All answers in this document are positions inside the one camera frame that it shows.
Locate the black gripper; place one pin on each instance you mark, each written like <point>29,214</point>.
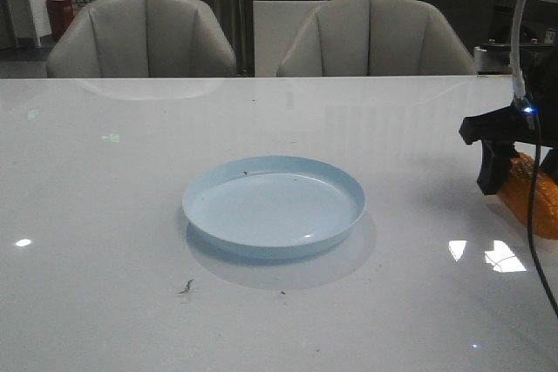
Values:
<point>532,121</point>

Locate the orange toy corn cob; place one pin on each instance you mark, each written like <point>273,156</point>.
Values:
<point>515,192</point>

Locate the light blue round plate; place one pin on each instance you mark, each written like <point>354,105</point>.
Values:
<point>274,207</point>

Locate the dark side table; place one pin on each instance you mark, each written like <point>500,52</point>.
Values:
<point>538,23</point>

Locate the right beige upholstered chair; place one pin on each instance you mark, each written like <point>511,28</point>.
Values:
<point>373,38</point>

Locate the beige upholstered chair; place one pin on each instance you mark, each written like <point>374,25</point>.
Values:
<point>373,38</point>
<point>143,39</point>

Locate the left beige upholstered chair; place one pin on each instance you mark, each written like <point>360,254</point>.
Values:
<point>143,39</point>

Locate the red bin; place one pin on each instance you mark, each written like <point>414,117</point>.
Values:
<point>60,14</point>

